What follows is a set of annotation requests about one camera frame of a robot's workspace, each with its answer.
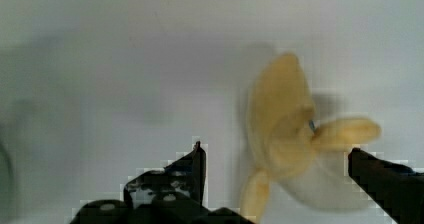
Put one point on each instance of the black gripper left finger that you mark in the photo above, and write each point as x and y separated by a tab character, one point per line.
171	195

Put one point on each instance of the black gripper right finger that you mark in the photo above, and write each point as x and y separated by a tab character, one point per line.
397	189

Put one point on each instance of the yellow peeled toy banana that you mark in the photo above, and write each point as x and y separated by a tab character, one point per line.
307	160

